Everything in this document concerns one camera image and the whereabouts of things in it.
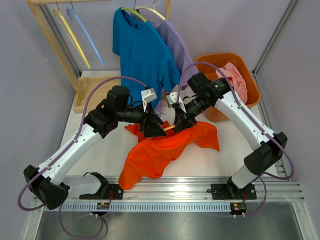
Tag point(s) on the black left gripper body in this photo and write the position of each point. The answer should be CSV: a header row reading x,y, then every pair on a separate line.
x,y
147,110

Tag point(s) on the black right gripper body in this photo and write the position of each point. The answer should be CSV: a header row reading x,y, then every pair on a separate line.
x,y
181,112

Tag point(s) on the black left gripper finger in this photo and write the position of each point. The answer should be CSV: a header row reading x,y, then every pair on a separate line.
x,y
156,122
154,130

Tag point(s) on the peach hanger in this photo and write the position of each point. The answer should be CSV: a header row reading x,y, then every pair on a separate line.
x,y
169,127

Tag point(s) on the orange t shirt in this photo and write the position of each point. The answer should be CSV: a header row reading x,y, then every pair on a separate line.
x,y
151,156

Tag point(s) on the pink t shirt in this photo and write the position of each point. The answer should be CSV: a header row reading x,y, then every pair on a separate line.
x,y
236,80

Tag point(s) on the light blue hanger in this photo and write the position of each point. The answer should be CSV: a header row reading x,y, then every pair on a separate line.
x,y
73,16

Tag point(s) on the yellow hanger with metal hook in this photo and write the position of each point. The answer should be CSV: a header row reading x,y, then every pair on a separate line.
x,y
66,27

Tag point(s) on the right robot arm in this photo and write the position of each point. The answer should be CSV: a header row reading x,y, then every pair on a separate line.
x,y
267,146

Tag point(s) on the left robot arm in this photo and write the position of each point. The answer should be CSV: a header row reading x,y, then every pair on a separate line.
x,y
46,180

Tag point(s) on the lavender t shirt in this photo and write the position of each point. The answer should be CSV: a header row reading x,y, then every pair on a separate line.
x,y
180,53

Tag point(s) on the blue t shirt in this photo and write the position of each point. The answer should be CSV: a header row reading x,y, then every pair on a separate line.
x,y
144,57

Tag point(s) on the cream hanger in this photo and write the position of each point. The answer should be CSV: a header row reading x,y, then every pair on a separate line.
x,y
150,9

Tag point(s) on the green hanger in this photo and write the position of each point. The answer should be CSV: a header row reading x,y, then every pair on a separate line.
x,y
132,16

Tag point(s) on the orange plastic basket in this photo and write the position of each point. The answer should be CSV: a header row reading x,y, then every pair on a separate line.
x,y
220,60

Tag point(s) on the wooden clothes rack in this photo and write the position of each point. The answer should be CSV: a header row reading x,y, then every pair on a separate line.
x,y
97,17

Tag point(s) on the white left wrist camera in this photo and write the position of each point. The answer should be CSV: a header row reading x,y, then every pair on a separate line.
x,y
147,96

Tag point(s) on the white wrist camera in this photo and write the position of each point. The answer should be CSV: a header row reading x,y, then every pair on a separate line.
x,y
175,102
147,96

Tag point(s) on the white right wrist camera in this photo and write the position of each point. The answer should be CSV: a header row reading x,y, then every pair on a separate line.
x,y
175,102

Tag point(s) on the aluminium mounting rail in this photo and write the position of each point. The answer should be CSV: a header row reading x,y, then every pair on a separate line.
x,y
194,189

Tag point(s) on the white slotted cable duct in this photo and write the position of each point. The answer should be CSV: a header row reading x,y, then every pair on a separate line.
x,y
215,207

